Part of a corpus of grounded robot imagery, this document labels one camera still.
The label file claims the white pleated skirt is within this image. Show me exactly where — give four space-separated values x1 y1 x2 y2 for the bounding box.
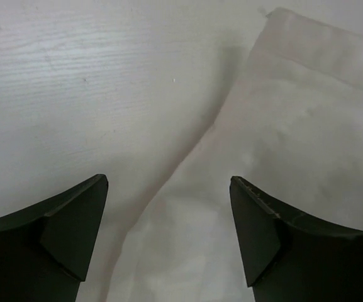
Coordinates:
108 8 363 301

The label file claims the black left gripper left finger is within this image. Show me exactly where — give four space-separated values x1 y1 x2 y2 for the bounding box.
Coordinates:
0 174 108 301

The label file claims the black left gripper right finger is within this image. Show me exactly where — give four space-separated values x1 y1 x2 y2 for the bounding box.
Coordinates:
230 176 363 301

